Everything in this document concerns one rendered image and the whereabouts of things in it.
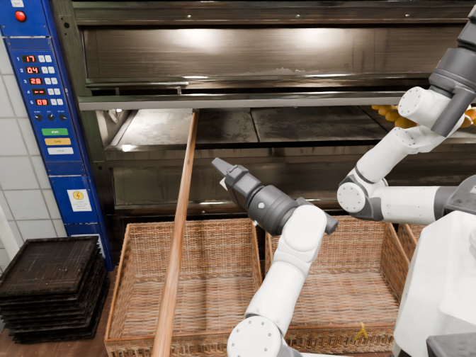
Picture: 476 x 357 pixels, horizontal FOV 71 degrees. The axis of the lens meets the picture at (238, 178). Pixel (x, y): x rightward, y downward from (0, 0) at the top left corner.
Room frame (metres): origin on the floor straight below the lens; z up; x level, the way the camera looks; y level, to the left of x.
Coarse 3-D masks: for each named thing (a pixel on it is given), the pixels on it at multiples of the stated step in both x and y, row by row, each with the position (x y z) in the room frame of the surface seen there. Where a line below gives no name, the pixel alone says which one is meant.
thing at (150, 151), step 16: (160, 144) 1.25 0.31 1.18; (176, 144) 1.25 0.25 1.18; (208, 144) 1.25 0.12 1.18; (224, 144) 1.25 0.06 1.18; (240, 144) 1.25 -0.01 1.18; (256, 144) 1.25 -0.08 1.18; (272, 144) 1.25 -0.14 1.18; (288, 144) 1.25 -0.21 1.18; (304, 144) 1.25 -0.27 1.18; (320, 144) 1.25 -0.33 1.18; (336, 144) 1.25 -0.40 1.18; (352, 144) 1.25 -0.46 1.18; (368, 144) 1.25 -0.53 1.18; (448, 144) 1.26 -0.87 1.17; (464, 144) 1.26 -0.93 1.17; (112, 160) 1.18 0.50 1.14
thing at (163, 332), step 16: (192, 128) 1.35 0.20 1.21; (192, 144) 1.19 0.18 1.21; (192, 160) 1.07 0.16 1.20; (176, 208) 0.77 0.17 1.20; (176, 224) 0.69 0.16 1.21; (176, 240) 0.63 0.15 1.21; (176, 256) 0.58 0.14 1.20; (176, 272) 0.53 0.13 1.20; (176, 288) 0.49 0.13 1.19; (160, 304) 0.45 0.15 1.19; (160, 320) 0.41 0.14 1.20; (160, 336) 0.37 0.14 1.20; (160, 352) 0.35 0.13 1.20
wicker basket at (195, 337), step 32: (128, 224) 1.15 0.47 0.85; (160, 224) 1.15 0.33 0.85; (192, 224) 1.16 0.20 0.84; (224, 224) 1.17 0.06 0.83; (128, 256) 1.06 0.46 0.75; (224, 256) 1.13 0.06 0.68; (256, 256) 1.00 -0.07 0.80; (128, 288) 0.98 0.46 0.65; (160, 288) 1.03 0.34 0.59; (192, 288) 1.03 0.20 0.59; (224, 288) 1.03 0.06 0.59; (256, 288) 0.97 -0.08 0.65; (128, 320) 0.87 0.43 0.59; (192, 320) 0.87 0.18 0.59; (224, 320) 0.87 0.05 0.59; (128, 352) 0.69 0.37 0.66; (192, 352) 0.71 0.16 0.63; (224, 352) 0.72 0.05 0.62
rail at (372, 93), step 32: (96, 96) 1.05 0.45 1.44; (128, 96) 1.05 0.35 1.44; (160, 96) 1.06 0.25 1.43; (192, 96) 1.06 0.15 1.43; (224, 96) 1.07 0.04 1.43; (256, 96) 1.07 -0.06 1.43; (288, 96) 1.08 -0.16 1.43; (320, 96) 1.08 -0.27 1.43; (352, 96) 1.09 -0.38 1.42; (384, 96) 1.10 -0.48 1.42
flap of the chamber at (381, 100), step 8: (80, 104) 1.04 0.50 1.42; (88, 104) 1.04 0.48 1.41; (96, 104) 1.04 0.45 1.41; (104, 104) 1.04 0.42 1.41; (112, 104) 1.04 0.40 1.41; (120, 104) 1.04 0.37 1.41; (128, 104) 1.05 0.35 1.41; (136, 104) 1.05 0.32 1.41; (144, 104) 1.05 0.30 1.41; (152, 104) 1.05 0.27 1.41; (160, 104) 1.05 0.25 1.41; (168, 104) 1.05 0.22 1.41; (176, 104) 1.05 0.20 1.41; (184, 104) 1.05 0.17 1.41; (192, 104) 1.06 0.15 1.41; (200, 104) 1.06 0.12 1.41; (208, 104) 1.06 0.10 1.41; (216, 104) 1.06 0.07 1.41; (224, 104) 1.06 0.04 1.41; (232, 104) 1.06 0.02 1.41; (240, 104) 1.06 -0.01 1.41; (248, 104) 1.07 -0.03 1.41; (256, 104) 1.07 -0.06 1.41; (264, 104) 1.07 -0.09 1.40; (272, 104) 1.07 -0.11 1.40; (280, 104) 1.07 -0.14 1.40; (288, 104) 1.07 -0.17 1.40; (296, 104) 1.07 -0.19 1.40; (304, 104) 1.08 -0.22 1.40; (312, 104) 1.08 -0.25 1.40; (320, 104) 1.08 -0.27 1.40; (328, 104) 1.08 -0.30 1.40; (336, 104) 1.08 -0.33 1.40; (344, 104) 1.08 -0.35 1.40; (352, 104) 1.08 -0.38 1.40; (360, 104) 1.09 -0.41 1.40; (368, 104) 1.09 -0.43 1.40; (376, 104) 1.09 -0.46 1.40; (384, 104) 1.09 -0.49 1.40; (392, 104) 1.09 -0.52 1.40
